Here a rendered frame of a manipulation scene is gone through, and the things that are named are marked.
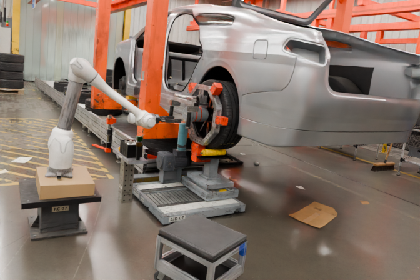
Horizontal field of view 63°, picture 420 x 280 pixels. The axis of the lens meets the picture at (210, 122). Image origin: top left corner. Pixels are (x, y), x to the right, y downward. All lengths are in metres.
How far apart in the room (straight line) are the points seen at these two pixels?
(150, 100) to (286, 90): 1.44
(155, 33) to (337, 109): 1.80
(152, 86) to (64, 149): 1.19
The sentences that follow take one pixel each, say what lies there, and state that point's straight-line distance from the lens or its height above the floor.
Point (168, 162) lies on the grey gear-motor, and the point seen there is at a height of 0.33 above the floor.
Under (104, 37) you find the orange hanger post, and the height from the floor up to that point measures 1.55.
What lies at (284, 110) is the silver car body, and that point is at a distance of 2.58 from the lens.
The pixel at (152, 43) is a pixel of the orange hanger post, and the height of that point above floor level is 1.45.
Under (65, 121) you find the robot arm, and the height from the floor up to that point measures 0.77.
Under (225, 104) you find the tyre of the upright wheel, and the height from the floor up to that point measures 0.98.
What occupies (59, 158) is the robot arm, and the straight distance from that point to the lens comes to 2.64.
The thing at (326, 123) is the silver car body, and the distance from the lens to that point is 2.71.
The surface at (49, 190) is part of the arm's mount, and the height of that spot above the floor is 0.36.
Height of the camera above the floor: 1.27
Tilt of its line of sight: 9 degrees down
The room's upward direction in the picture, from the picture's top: 6 degrees clockwise
